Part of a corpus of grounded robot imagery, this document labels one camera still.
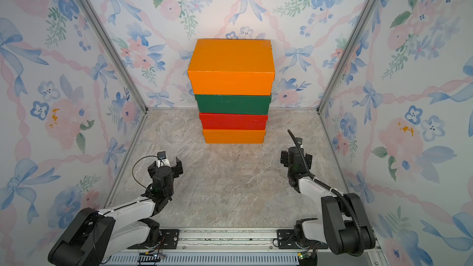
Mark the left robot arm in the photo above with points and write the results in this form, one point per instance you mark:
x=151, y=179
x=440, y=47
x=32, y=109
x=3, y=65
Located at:
x=94, y=236

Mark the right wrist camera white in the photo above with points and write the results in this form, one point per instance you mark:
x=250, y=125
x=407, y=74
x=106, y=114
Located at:
x=299, y=142

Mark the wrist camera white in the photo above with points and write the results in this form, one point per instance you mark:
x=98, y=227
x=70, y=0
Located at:
x=162, y=159
x=299, y=142

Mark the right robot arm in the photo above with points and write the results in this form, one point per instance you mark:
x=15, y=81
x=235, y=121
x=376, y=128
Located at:
x=343, y=226

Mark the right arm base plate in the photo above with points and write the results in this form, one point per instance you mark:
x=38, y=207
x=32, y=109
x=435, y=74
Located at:
x=291, y=239

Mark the red shoebox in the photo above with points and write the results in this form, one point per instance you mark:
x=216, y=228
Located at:
x=223, y=121

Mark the green shoebox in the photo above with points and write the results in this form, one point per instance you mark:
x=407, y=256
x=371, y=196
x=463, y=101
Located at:
x=239, y=105

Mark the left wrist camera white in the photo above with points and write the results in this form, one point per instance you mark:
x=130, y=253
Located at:
x=162, y=159

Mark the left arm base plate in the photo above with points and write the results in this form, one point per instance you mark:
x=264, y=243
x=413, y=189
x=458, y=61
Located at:
x=159, y=239

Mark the corner aluminium post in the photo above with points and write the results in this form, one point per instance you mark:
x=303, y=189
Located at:
x=356, y=34
x=109, y=48

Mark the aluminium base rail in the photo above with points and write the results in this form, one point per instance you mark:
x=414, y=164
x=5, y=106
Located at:
x=239, y=247

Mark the orange shoebox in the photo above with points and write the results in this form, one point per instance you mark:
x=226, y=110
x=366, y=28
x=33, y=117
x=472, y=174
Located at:
x=233, y=67
x=228, y=136

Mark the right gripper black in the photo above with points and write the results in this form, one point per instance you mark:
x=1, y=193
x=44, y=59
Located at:
x=284, y=157

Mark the left corner aluminium post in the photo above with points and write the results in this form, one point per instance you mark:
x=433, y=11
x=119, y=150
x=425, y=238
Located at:
x=109, y=48

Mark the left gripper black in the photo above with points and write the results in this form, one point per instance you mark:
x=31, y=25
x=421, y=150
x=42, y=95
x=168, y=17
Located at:
x=177, y=168

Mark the right corner aluminium post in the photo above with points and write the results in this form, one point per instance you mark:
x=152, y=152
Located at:
x=356, y=34

